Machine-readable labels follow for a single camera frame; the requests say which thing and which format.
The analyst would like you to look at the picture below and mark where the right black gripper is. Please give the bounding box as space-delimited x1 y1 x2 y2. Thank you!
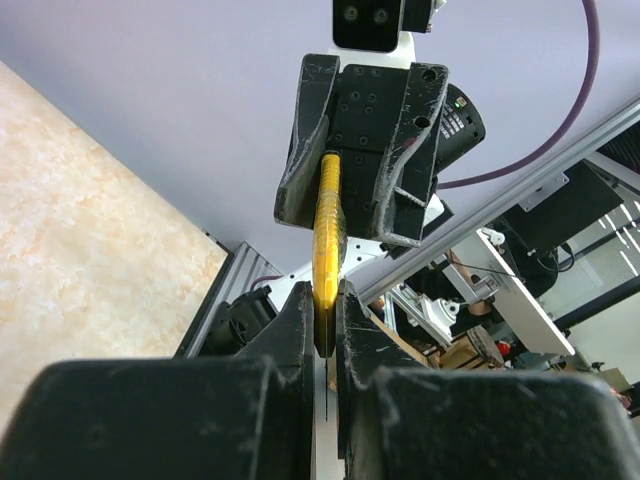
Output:
273 54 449 248

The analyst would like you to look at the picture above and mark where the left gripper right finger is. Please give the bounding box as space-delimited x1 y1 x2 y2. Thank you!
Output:
336 281 639 479

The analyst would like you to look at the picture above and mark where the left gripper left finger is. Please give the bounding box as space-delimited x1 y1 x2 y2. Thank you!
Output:
1 282 315 479

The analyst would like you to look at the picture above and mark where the yellow utility knife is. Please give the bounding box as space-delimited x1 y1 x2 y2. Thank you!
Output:
312 152 346 359

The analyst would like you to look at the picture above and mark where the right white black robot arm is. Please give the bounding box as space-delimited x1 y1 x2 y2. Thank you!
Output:
274 54 486 258

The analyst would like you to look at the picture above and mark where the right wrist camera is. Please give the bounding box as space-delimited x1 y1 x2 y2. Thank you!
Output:
328 0 446 69

